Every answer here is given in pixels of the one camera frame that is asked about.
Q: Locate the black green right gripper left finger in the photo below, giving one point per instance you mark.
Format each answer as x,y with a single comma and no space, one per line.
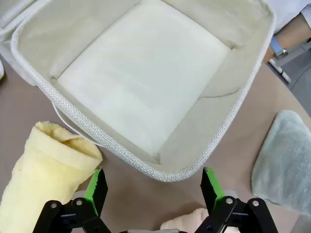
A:
96,194

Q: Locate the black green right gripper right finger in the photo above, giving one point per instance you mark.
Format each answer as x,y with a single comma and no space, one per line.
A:
211,191

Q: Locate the pink towel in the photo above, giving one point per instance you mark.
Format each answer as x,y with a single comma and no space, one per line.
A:
187,221

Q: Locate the yellow towel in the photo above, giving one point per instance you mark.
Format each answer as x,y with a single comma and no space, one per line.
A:
36,174

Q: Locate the person's left forearm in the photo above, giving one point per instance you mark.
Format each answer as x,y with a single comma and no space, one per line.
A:
290,34

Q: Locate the grey towel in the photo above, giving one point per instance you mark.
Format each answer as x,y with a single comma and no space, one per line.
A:
284,165

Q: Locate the beige fabric storage basket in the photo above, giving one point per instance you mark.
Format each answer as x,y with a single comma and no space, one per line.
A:
145,72
9,14

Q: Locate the person in light blue jacket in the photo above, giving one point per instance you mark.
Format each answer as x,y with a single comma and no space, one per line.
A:
291,12

